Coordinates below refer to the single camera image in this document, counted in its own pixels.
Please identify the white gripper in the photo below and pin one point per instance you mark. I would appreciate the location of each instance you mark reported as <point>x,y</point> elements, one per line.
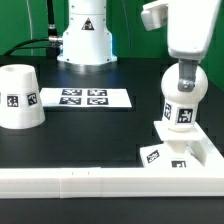
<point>190,25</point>

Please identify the white lamp bulb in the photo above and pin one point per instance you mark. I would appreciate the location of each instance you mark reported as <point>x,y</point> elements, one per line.
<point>180,108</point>

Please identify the white lamp base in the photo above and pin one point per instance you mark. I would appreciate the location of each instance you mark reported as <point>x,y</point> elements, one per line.
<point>174,151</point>

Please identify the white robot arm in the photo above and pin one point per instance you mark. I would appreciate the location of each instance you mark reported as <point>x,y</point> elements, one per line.
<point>87,43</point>

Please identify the white lamp shade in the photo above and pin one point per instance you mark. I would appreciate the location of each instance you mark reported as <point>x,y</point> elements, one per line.
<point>20,103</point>

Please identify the white L-shaped fence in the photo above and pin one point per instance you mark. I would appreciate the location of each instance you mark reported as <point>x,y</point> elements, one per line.
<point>120,182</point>

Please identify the white marker tag plate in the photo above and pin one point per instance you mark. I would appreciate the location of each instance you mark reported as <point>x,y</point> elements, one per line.
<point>85,97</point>

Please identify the black cable connector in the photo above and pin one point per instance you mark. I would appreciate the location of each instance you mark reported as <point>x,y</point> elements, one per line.
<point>55,40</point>

